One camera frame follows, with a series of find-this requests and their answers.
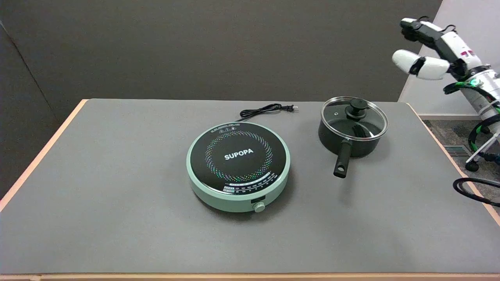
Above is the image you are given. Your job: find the green round induction cooker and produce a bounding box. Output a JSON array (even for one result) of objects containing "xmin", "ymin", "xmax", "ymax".
[{"xmin": 186, "ymin": 122, "xmax": 291, "ymax": 213}]

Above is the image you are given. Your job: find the floor air vent grille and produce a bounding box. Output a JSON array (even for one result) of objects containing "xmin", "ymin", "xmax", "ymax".
[{"xmin": 443, "ymin": 144, "xmax": 471, "ymax": 158}]

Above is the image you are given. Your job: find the black power cord with plug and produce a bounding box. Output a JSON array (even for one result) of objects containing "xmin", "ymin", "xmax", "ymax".
[{"xmin": 235, "ymin": 103, "xmax": 299, "ymax": 122}]

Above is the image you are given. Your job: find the glass pot lid black knob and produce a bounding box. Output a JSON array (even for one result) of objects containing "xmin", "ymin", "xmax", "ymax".
[{"xmin": 321, "ymin": 96, "xmax": 388, "ymax": 141}]

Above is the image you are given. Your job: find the green and black cable bundle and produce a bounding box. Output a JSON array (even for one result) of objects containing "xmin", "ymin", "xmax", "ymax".
[{"xmin": 443, "ymin": 77, "xmax": 500, "ymax": 155}]

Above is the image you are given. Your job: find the grey table mat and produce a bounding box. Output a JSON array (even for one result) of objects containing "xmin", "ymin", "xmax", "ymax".
[{"xmin": 0, "ymin": 99, "xmax": 500, "ymax": 274}]

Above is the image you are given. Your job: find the black saucepan with handle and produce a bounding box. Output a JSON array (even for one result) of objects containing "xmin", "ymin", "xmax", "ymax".
[{"xmin": 318, "ymin": 98, "xmax": 388, "ymax": 179}]

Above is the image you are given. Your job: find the rig stand leg with wheel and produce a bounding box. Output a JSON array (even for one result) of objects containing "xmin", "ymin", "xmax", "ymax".
[{"xmin": 465, "ymin": 133, "xmax": 500, "ymax": 172}]

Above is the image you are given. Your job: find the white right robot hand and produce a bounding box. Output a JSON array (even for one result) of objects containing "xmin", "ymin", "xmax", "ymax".
[{"xmin": 392, "ymin": 17, "xmax": 484, "ymax": 81}]

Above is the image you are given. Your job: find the thick black cable loop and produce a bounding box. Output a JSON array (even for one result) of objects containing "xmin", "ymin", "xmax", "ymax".
[{"xmin": 453, "ymin": 178, "xmax": 500, "ymax": 208}]

